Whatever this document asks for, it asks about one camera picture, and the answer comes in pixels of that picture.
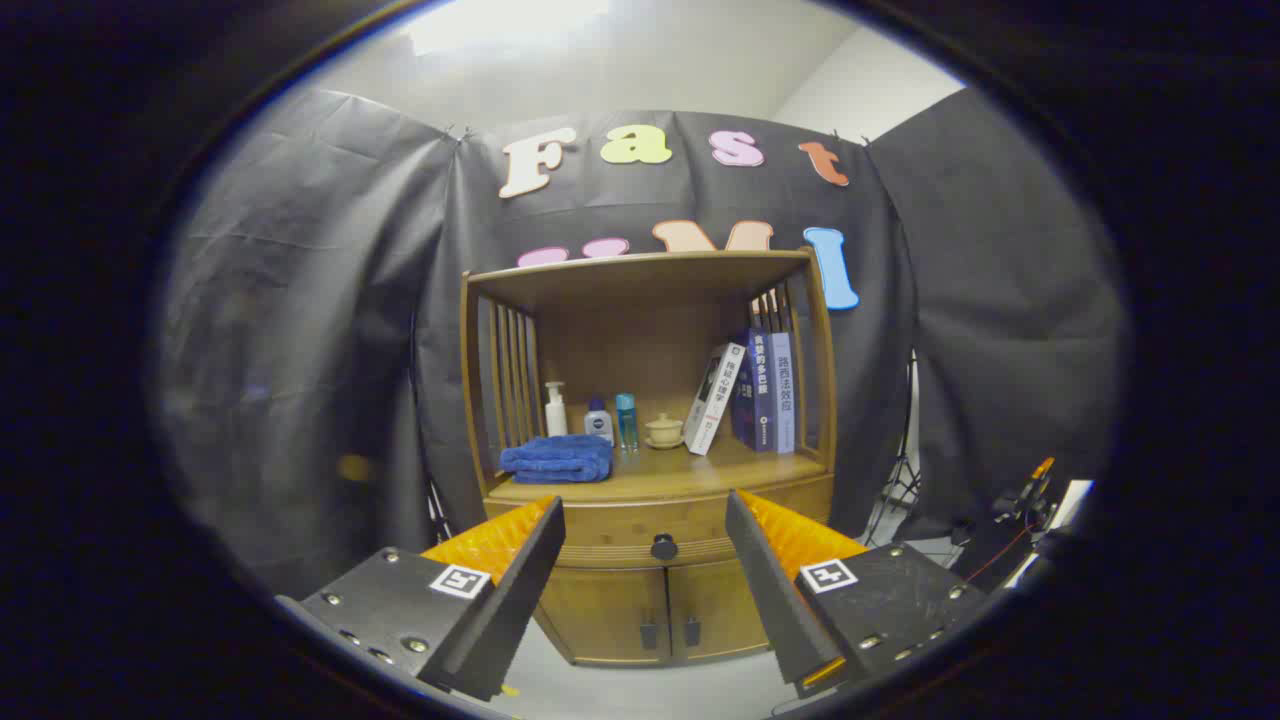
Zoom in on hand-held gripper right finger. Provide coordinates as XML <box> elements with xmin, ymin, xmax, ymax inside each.
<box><xmin>724</xmin><ymin>489</ymin><xmax>996</xmax><ymax>699</ymax></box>

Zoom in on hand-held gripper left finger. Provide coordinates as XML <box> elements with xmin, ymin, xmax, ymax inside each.
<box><xmin>275</xmin><ymin>495</ymin><xmax>567</xmax><ymax>703</ymax></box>

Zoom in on wooden drawer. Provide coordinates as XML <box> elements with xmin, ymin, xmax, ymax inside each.
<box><xmin>485</xmin><ymin>478</ymin><xmax>836</xmax><ymax>571</ymax></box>

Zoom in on wooden cabinet door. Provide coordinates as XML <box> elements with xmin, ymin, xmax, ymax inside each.
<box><xmin>535</xmin><ymin>568</ymin><xmax>671</xmax><ymax>666</ymax></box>
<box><xmin>667</xmin><ymin>560</ymin><xmax>771</xmax><ymax>661</ymax></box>

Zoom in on wooden countertop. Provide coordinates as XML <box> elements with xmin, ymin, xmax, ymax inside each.
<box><xmin>487</xmin><ymin>432</ymin><xmax>831</xmax><ymax>504</ymax></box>

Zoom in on wooden cabinet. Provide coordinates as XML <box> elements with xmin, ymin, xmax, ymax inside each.
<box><xmin>460</xmin><ymin>248</ymin><xmax>839</xmax><ymax>668</ymax></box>

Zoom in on folded blue towel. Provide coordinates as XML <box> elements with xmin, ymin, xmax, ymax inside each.
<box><xmin>500</xmin><ymin>435</ymin><xmax>614</xmax><ymax>485</ymax></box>

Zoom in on light blue book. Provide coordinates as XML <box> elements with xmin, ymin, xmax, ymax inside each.
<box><xmin>768</xmin><ymin>332</ymin><xmax>797</xmax><ymax>455</ymax></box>

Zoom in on dark blue book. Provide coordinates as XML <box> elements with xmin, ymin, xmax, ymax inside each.
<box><xmin>730</xmin><ymin>328</ymin><xmax>773</xmax><ymax>453</ymax></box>

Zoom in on white book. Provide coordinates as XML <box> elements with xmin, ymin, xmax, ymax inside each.
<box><xmin>685</xmin><ymin>343</ymin><xmax>748</xmax><ymax>457</ymax></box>

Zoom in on black device with orange tip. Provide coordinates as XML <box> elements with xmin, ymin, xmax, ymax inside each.
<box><xmin>990</xmin><ymin>457</ymin><xmax>1061</xmax><ymax>531</ymax></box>

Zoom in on white board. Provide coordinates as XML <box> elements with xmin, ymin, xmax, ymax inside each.
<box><xmin>1010</xmin><ymin>480</ymin><xmax>1096</xmax><ymax>591</ymax></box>

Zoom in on black backdrop cloth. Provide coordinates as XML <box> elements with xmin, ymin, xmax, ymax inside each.
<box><xmin>160</xmin><ymin>85</ymin><xmax>1131</xmax><ymax>601</ymax></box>

